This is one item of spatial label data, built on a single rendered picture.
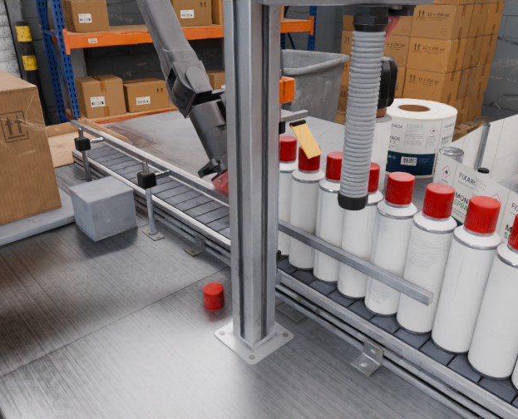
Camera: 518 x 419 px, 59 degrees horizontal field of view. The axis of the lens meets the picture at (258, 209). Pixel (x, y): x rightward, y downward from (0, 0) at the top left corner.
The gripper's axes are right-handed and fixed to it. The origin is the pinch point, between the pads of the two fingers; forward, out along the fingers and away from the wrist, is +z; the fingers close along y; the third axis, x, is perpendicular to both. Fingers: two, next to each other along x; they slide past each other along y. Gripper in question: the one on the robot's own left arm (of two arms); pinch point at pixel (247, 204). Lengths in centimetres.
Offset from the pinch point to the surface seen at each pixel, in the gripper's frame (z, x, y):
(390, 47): -96, 143, 317
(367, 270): 17.0, -23.4, -4.0
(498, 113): -7, 150, 461
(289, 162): -2.0, -14.8, 0.0
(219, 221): 0.2, 9.4, -1.0
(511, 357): 31.8, -35.3, -1.4
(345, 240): 12.3, -20.5, -2.4
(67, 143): -48, 77, 2
